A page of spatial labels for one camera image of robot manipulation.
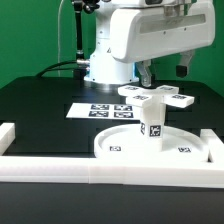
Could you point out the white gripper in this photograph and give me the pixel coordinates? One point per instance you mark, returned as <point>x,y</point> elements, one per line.
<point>138,34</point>

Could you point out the white cross-shaped table base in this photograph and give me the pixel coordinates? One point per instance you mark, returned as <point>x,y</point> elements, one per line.
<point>164,94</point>

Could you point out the white round table top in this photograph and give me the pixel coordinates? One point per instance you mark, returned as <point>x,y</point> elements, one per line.
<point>169,145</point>

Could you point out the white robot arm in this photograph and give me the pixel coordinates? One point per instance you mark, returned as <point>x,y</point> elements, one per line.
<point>105,70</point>

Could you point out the white sheet with markers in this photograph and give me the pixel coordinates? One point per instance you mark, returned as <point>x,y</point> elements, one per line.
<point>103,111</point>

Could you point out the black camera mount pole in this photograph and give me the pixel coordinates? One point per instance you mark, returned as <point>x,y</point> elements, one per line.
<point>79,6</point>

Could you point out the white U-shaped frame barrier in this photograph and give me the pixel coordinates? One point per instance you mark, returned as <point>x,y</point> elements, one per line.
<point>102,171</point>

